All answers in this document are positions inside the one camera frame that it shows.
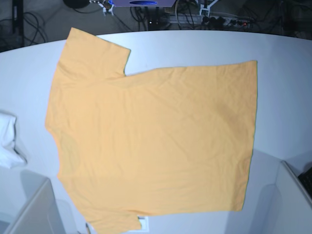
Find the blue purple device box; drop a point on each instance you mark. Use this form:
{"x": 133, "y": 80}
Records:
{"x": 148, "y": 3}

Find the yellow orange T-shirt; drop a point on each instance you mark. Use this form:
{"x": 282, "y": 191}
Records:
{"x": 166, "y": 141}

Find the white crumpled cloth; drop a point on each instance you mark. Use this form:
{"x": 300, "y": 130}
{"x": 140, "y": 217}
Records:
{"x": 9, "y": 157}

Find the white rectangular table grommet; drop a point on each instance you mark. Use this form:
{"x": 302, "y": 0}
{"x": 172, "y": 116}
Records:
{"x": 144, "y": 222}

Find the black keyboard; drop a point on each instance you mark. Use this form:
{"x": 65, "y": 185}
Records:
{"x": 306, "y": 180}

